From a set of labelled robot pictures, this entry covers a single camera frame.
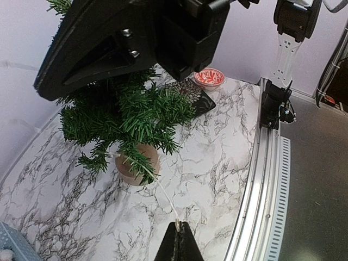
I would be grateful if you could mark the light blue plastic basket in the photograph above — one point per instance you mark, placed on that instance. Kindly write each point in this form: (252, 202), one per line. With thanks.
(12, 239)

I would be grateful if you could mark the black floral rectangular plate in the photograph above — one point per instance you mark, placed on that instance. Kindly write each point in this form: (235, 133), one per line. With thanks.
(196, 96)

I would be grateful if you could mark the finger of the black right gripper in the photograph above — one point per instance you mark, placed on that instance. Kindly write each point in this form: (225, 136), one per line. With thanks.
(97, 40)

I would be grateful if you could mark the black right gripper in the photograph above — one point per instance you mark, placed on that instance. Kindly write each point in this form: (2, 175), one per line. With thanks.
(182, 36)

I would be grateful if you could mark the red white patterned bowl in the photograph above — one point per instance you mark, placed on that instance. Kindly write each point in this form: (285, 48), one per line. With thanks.
(209, 79)

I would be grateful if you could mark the small green christmas tree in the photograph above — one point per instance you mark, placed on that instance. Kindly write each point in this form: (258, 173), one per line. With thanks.
(121, 110)

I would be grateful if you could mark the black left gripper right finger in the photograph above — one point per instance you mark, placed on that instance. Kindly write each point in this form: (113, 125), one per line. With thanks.
(187, 247)

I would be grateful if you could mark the clear string ornament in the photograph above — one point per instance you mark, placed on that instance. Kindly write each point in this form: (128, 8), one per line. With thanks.
(151, 174)

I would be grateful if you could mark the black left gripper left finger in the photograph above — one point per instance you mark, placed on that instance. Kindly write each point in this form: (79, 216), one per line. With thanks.
(169, 247)

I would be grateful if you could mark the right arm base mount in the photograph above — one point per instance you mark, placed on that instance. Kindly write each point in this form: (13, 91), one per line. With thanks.
(276, 106)

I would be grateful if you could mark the aluminium front rail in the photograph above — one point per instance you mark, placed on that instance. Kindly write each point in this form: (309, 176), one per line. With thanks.
(260, 225)

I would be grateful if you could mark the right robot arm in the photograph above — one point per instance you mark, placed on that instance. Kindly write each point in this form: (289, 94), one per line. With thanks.
(295, 21)

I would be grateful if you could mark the white fluffy pompom ornament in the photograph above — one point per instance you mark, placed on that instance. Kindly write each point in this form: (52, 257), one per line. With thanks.
(6, 255)

